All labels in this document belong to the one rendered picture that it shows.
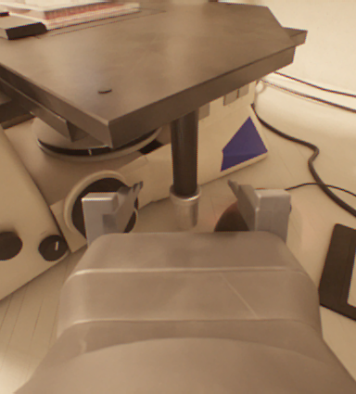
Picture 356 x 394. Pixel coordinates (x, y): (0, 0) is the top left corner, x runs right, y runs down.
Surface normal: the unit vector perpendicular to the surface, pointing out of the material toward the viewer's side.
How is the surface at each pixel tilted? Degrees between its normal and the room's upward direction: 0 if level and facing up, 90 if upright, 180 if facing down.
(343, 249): 0
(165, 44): 0
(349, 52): 90
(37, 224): 90
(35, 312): 0
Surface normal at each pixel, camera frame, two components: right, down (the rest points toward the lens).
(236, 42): -0.04, -0.74
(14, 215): 0.70, 0.46
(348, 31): -0.71, 0.49
